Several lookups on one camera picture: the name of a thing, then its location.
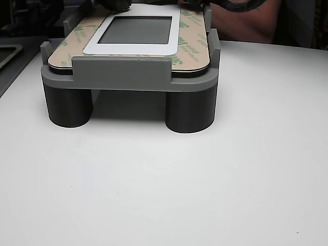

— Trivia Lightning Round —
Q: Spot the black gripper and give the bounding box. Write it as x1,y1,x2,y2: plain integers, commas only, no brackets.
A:
98,0,209,12

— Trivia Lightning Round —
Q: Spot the beige protective film green print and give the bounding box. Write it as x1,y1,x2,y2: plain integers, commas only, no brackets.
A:
48,4,211,72

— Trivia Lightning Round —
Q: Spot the white panel with grey window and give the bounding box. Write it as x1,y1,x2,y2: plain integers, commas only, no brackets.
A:
49,3,209,79

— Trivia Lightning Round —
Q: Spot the grey fixture stand with legs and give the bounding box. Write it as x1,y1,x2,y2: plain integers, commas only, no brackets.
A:
40,4,222,134

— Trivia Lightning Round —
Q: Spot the grey metal tray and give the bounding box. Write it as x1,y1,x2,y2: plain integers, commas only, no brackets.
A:
0,35,50,99

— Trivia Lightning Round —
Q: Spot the black equipment with wires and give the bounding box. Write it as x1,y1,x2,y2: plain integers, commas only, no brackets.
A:
0,0,65,38

